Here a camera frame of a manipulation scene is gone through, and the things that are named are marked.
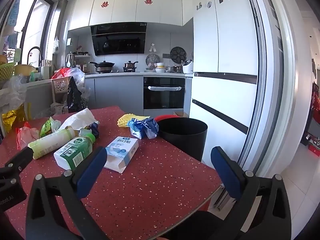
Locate black kitchen faucet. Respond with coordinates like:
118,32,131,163
27,46,44,68

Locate gold foil bag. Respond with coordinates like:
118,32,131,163
2,104,27,133

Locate cardboard box on floor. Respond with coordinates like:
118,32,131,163
173,111,189,118

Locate white refrigerator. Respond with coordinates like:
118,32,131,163
190,0,259,165

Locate black built-in oven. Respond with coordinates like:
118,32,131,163
143,77,185,110

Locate small steel pot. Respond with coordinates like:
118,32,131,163
123,61,138,72

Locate black plastic bag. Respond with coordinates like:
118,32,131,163
67,76,84,113

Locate blue plastic bag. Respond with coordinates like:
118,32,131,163
127,118,159,139

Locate pink red wrapper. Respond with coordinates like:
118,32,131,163
15,121,40,150

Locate black wok on stove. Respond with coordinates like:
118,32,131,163
89,61,114,74

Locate green snack wrapper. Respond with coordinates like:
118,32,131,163
40,117,61,138

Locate black range hood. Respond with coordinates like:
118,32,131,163
91,22,147,56

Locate black trash bin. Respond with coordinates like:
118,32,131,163
158,117,208,161

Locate white paper towel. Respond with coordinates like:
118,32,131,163
58,108,97,131

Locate white rice cooker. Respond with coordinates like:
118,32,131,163
182,60,193,74

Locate green Dettol cleaner bottle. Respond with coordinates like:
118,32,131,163
54,133,95,171

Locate grey lower cabinets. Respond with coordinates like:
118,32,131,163
85,73,192,118

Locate green plastic basket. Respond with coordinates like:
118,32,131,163
0,62,15,81

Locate beige plastic basket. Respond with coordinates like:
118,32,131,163
51,76,70,103

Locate red plastic basket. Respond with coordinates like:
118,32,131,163
51,68,70,79

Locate white upper cabinets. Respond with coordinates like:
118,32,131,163
68,0,193,30

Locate yellow foam fruit net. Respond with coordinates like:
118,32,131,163
117,113,150,128

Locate red round stool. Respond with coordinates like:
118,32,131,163
154,114,179,122

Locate clear plastic bag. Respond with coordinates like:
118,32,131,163
1,75,27,114

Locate pale green drink bottle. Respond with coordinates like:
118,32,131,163
28,128,76,159

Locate white blue carton box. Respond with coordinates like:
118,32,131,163
104,137,139,174

